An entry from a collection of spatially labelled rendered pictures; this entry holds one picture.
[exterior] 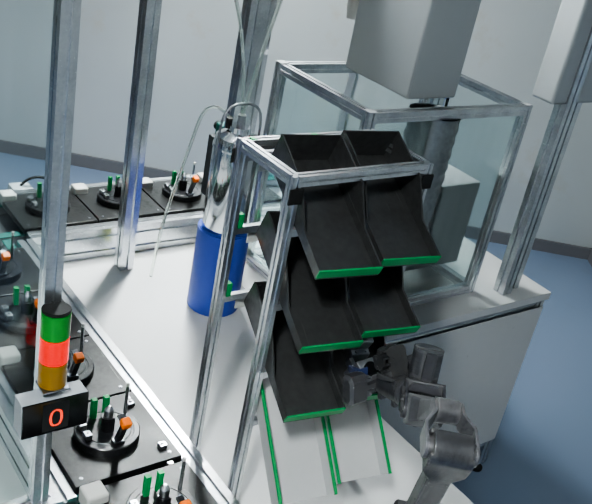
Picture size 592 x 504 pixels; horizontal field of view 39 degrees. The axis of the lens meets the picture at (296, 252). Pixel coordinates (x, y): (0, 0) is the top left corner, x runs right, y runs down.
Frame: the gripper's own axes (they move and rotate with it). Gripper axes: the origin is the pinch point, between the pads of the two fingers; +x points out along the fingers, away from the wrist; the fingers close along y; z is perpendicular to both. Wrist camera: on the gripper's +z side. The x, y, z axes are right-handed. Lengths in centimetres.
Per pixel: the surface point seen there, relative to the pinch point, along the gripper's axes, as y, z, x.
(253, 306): 16.9, 12.3, 16.6
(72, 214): 14, 6, 136
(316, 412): 14.2, -4.3, -2.0
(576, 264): -344, -97, 215
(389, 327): -3.0, 9.7, -2.7
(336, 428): 1.3, -16.8, 9.0
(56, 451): 55, -17, 34
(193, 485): 32.6, -23.4, 15.8
